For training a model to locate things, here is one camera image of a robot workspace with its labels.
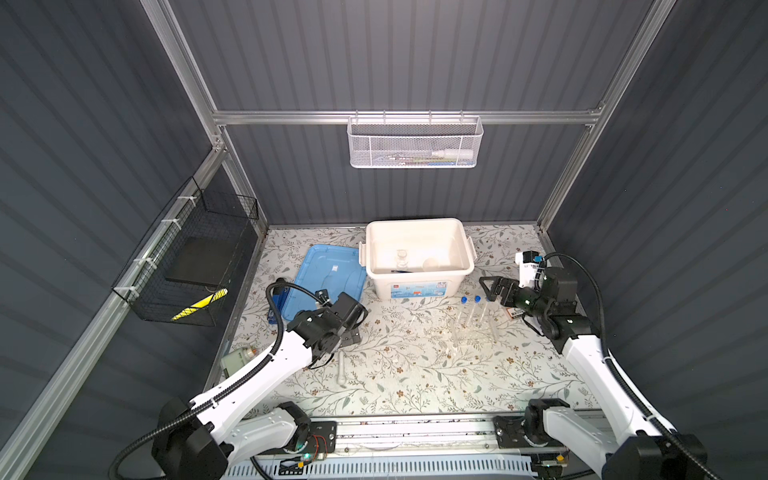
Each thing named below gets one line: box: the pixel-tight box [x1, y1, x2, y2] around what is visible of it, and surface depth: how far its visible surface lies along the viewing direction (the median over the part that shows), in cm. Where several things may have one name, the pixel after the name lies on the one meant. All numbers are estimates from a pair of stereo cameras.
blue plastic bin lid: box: [282, 244, 367, 322], surface depth 108 cm
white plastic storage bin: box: [358, 218, 478, 300], surface depth 101 cm
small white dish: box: [422, 257, 440, 272], surface depth 104 cm
